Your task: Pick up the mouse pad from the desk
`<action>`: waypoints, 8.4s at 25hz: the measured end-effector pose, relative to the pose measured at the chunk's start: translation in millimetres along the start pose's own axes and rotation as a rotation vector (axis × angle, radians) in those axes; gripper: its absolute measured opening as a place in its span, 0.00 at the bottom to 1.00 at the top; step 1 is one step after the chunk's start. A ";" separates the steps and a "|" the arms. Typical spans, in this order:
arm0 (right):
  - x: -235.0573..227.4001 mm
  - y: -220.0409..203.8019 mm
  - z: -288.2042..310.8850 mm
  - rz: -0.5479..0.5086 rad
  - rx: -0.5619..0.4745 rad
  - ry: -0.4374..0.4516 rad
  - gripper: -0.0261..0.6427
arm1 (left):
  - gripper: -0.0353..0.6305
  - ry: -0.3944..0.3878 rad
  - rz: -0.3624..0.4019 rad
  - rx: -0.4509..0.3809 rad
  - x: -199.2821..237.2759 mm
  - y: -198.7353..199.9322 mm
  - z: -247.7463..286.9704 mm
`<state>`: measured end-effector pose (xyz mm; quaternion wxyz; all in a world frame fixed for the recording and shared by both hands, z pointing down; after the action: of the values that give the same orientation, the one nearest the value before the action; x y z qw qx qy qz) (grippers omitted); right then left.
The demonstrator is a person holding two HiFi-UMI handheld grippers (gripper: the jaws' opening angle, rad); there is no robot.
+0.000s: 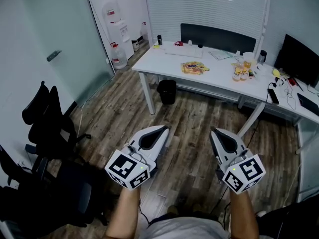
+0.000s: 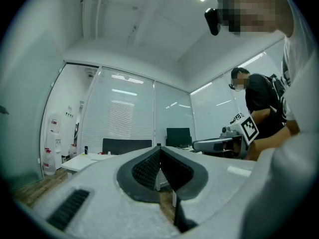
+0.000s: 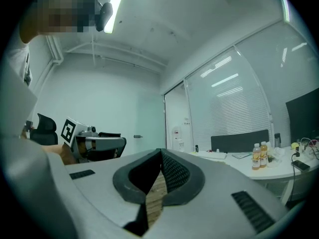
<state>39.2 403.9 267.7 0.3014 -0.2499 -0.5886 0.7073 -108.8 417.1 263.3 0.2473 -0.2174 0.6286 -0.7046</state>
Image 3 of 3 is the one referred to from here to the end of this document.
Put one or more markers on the white water dispenser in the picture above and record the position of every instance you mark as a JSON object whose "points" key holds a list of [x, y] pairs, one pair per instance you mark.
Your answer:
{"points": [[177, 138]]}

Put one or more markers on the yellow fruit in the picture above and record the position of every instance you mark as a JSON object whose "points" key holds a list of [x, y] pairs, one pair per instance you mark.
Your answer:
{"points": [[295, 145]]}

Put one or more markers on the orange juice bottle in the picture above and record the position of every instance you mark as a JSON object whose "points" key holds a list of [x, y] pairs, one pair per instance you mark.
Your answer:
{"points": [[263, 155], [256, 158]]}

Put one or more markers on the gray thermos bottle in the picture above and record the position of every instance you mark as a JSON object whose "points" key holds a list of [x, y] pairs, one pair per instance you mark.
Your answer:
{"points": [[277, 141]]}

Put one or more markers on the black computer monitor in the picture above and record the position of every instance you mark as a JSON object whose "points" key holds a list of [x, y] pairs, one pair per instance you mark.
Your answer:
{"points": [[304, 118]]}

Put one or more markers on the person's left forearm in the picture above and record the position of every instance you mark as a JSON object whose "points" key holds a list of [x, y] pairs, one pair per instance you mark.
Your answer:
{"points": [[57, 153]]}

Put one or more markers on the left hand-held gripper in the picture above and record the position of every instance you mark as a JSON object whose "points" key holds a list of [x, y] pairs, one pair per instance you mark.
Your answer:
{"points": [[68, 131]]}

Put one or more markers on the white ceiling pipes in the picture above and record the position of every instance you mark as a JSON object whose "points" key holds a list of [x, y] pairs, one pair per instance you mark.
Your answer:
{"points": [[57, 56]]}

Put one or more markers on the black smartphone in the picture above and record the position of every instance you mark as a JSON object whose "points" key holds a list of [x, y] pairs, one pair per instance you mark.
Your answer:
{"points": [[300, 165]]}

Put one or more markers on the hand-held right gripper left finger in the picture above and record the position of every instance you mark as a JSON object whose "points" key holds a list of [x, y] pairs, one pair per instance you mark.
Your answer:
{"points": [[99, 183]]}

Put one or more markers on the long ceiling tube light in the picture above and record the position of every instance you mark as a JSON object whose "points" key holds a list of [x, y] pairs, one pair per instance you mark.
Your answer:
{"points": [[115, 6]]}

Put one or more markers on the person's light t-shirt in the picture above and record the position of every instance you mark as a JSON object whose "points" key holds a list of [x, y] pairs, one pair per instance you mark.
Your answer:
{"points": [[15, 56]]}

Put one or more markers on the black head-worn camera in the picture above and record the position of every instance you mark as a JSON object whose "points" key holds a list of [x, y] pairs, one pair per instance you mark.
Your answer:
{"points": [[103, 16]]}

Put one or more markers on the clear bag of snacks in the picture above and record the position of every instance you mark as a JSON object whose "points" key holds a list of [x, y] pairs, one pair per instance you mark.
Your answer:
{"points": [[276, 153]]}

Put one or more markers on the white window blinds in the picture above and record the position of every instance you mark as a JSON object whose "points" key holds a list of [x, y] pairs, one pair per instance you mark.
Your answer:
{"points": [[236, 103]]}

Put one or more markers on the person's head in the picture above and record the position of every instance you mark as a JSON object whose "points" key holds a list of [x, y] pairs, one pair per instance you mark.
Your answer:
{"points": [[49, 11]]}

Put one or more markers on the white keyboard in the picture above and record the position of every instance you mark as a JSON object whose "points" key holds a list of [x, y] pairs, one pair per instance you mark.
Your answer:
{"points": [[211, 155]]}

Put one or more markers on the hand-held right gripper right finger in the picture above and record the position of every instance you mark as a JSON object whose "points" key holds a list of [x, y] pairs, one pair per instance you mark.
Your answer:
{"points": [[211, 183]]}

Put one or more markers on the white desk power strip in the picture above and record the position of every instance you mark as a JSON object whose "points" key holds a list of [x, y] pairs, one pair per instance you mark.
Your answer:
{"points": [[302, 148]]}

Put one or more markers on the short ceiling light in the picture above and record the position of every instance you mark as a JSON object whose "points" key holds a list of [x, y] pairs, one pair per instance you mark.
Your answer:
{"points": [[285, 6]]}

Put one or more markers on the black office chair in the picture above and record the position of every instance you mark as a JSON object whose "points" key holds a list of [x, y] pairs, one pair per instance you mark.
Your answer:
{"points": [[45, 131]]}

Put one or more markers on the clear green-edged packet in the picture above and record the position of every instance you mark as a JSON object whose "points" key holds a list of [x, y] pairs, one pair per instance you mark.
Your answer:
{"points": [[240, 155]]}

